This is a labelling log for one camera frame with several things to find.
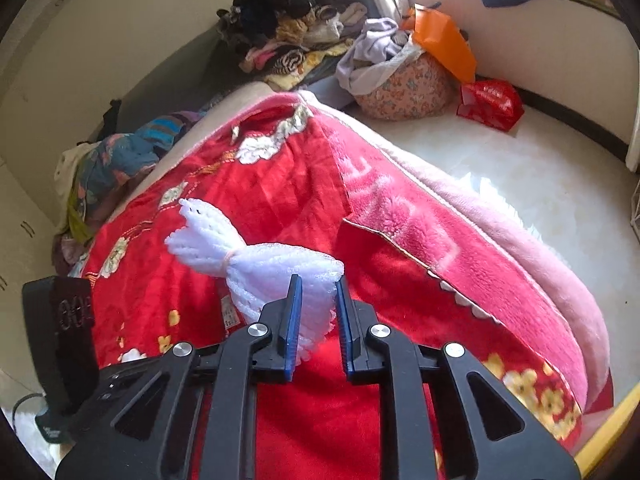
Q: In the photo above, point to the white wardrobe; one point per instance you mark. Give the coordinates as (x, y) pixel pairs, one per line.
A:
(20, 260)

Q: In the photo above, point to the white paper tag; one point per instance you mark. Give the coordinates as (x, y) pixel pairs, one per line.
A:
(230, 317)

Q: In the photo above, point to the blue patterned clothes heap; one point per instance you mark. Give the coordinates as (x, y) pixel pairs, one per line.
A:
(115, 160)

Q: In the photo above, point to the white window seat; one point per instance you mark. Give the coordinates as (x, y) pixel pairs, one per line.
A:
(550, 60)

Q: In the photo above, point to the red floral blanket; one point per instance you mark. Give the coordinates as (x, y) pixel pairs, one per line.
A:
(280, 195)

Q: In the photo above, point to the orange paper bag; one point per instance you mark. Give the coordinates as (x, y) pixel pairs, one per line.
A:
(445, 42)

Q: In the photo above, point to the yellow round waste bin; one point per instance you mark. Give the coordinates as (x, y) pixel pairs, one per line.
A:
(612, 427)

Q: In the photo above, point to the floral fabric bag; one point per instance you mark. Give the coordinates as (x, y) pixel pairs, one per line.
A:
(405, 90)

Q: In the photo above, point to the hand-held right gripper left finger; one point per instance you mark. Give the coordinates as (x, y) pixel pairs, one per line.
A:
(295, 320)

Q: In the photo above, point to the pale lilac garment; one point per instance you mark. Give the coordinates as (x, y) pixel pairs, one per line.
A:
(370, 40)

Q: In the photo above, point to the red plastic bag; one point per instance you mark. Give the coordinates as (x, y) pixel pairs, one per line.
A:
(490, 102)

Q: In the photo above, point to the pile of mixed clothes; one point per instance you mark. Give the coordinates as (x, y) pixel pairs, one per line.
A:
(285, 55)

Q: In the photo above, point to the white foam fruit net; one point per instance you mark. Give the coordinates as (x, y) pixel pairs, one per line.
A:
(260, 265)

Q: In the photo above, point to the pink fleece blanket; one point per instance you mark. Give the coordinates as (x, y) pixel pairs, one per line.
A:
(525, 240)

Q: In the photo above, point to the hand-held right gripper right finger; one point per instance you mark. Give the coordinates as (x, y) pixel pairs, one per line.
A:
(342, 320)

